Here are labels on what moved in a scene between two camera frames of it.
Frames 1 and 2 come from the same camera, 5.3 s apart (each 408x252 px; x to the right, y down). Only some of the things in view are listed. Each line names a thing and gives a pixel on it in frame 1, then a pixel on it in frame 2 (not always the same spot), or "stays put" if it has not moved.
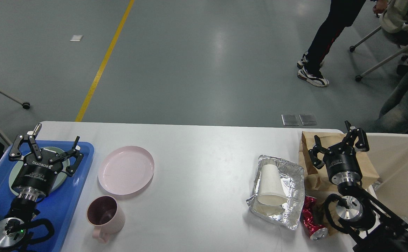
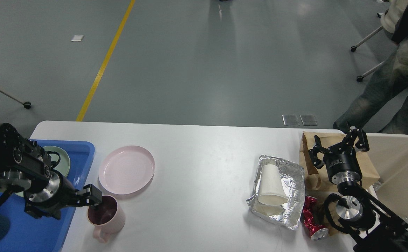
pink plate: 126,170 stays put
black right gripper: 342,165 stays put
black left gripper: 33,177 → 58,194
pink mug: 105,214 stays put
